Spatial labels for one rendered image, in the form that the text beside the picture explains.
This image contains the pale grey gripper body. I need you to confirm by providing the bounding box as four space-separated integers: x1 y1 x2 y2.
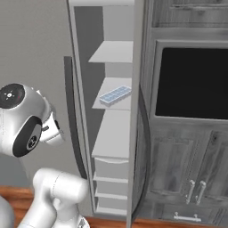
40 111 67 147

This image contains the grey fridge with freezer shelves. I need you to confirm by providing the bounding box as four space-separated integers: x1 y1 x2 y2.
67 0 153 228

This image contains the grey freezer shelf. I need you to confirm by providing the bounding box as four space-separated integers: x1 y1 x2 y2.
87 40 134 64
91 77 133 111
91 109 132 160

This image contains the grey freezer drawer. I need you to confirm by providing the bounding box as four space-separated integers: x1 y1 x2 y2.
93 157 130 181

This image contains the blue ice cube tray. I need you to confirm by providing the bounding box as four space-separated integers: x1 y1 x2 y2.
99 85 133 108

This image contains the grey freezer door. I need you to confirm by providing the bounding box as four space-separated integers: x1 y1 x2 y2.
0 0 98 218

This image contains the grey fridge door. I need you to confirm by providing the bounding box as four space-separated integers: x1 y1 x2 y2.
126 0 153 228

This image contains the grey wooden cupboard door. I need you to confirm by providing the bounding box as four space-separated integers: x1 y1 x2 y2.
196 129 228 208
147 126 212 206

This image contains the built-in oven, black window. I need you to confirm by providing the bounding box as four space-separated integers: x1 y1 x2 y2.
149 39 228 122

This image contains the grey wooden drawer front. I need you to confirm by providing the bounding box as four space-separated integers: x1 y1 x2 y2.
159 204 228 228

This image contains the grey wooden cupboard with moulding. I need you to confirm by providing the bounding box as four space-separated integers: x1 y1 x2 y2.
151 0 228 29

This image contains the dark freezer door handle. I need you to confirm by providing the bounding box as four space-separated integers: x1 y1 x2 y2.
63 55 89 180

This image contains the dark fridge door handle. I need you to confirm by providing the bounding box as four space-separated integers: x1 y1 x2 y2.
132 85 152 219

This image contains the silver cupboard door handle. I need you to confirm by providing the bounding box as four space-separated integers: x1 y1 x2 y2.
195 180 208 207
185 179 196 205

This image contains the silver drawer handle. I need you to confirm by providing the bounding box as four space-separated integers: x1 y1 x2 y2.
173 211 202 224

